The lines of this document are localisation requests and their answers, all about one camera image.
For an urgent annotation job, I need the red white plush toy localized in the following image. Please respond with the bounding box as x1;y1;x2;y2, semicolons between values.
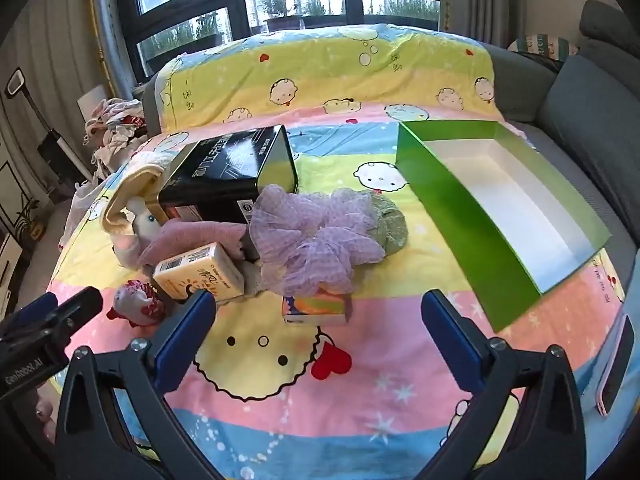
106;280;166;327

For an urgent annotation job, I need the pink purple towel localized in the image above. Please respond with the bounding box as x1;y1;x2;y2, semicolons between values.
137;219;247;268

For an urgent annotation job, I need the blue orange Tempo tissue pack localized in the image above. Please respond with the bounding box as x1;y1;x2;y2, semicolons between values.
282;290;352;326

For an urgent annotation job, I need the green knitted cloth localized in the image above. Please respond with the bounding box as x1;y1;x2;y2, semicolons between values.
368;191;409;256

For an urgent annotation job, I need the grey elephant plush toy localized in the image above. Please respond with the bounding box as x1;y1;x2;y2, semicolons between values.
111;197;160;270

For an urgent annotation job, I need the pink phone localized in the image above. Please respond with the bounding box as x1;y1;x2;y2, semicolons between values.
596;314;636;417

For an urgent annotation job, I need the black floor lamp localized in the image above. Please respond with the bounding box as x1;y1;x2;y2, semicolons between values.
4;67;92;188

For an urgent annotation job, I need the green cardboard box tray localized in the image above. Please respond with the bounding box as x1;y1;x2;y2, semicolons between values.
395;120;610;332

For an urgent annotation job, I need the pile of clothes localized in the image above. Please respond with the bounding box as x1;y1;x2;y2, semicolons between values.
82;98;149;180

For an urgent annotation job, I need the black glossy box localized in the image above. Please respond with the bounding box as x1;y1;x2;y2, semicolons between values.
156;125;298;224

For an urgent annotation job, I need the colourful cartoon blanket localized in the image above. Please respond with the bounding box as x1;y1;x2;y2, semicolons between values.
50;25;639;479

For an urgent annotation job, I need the grey sofa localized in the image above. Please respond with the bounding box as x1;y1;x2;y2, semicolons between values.
479;0;640;246

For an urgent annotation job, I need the striped cushion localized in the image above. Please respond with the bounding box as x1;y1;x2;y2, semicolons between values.
508;34;579;73

